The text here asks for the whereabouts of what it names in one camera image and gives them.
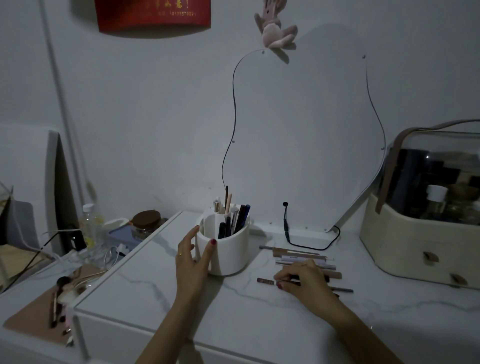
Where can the person's left hand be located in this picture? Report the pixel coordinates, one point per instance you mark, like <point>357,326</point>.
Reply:
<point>189,273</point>

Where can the person's right hand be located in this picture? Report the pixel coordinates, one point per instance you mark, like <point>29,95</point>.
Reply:
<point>311,288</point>

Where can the person's right thumb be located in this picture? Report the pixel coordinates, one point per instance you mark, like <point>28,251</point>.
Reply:
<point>288,289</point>

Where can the person's left thumb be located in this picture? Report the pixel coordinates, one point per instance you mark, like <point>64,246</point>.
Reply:
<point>211,249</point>

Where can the white round pen holder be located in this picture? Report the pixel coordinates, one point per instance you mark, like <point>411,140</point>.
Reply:
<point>230,251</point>

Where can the brown makeup pencil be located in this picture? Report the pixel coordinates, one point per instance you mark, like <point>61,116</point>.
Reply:
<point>267,281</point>

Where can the person's right forearm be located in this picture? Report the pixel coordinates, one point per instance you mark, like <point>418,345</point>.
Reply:
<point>360,337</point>

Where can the person's left forearm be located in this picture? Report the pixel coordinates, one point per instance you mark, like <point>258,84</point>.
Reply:
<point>176,330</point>

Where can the row of makeup pencils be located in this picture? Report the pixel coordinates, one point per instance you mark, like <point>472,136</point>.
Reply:
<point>300,256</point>

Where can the bunch of makeup pens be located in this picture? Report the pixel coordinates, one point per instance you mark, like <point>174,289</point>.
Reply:
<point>234,219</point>

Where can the glass jar with brown lid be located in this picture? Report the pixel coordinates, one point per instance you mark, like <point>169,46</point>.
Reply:
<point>145,224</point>

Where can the blue box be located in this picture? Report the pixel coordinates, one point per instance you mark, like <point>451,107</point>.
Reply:
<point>123,240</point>

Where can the clear plastic bottle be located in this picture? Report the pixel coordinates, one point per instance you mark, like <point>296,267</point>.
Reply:
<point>91,225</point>

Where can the cream cosmetic storage box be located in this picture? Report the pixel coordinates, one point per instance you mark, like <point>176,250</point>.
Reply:
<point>405,240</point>

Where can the wavy frameless mirror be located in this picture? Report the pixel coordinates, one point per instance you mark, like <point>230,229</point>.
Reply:
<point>300,131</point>

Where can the black makeup brush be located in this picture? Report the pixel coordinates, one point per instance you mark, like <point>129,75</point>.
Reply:
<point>64,283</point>

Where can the white fluffy makeup brush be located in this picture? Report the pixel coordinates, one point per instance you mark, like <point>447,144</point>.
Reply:
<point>67,297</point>

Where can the white framed panel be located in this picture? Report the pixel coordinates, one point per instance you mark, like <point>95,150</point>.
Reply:
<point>60,187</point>

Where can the clear bottle with white cap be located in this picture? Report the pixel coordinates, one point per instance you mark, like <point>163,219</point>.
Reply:
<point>434,202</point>

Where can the brown mat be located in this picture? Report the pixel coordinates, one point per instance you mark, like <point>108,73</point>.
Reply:
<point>33,315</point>

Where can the pink plush bunny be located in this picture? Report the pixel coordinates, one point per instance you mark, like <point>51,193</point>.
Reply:
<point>273,32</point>

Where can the red paper poster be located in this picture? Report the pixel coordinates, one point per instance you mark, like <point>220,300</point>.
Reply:
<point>150,15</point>

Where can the white wall pipe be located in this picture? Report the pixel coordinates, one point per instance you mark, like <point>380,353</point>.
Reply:
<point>63,101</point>

